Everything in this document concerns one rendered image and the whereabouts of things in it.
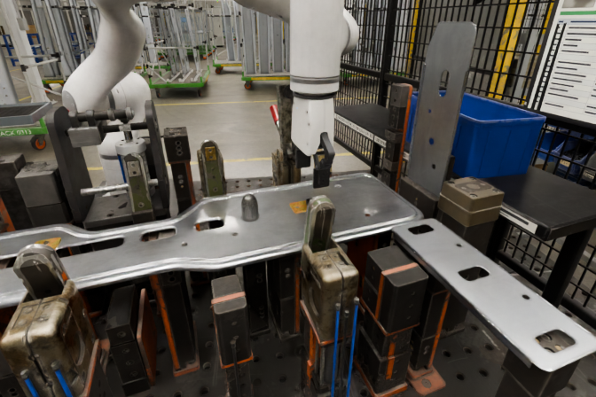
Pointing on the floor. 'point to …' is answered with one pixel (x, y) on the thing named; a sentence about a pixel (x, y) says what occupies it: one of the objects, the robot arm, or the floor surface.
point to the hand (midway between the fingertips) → (311, 172)
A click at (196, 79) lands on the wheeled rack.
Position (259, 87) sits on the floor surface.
